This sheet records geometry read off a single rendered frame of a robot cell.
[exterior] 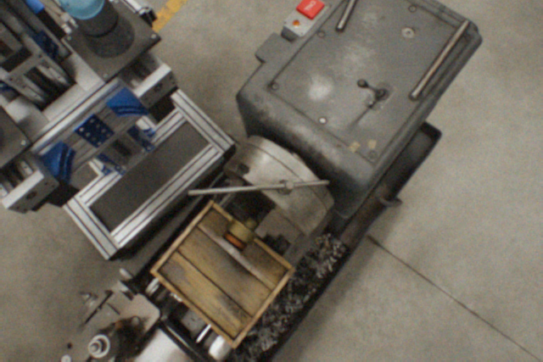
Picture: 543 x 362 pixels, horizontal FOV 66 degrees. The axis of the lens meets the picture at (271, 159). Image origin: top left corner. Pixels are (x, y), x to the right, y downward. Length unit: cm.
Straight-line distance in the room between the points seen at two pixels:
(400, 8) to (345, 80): 28
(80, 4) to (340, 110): 73
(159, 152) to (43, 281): 93
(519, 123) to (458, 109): 34
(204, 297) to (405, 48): 95
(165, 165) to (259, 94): 120
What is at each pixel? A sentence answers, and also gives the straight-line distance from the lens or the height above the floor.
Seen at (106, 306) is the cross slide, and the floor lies 97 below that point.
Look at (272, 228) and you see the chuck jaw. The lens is 119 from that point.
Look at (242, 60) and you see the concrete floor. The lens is 268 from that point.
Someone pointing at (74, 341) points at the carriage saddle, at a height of 91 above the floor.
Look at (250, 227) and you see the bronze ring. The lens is 119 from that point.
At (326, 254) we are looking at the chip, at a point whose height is 55.
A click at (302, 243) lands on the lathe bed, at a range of 142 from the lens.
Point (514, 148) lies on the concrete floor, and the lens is 270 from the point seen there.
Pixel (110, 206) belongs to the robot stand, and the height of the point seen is 21.
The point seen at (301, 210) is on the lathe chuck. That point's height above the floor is 119.
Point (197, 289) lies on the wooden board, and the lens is 143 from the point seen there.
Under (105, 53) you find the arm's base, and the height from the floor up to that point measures 118.
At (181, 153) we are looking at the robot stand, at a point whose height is 21.
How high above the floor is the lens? 228
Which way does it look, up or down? 72 degrees down
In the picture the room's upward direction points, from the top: 9 degrees counter-clockwise
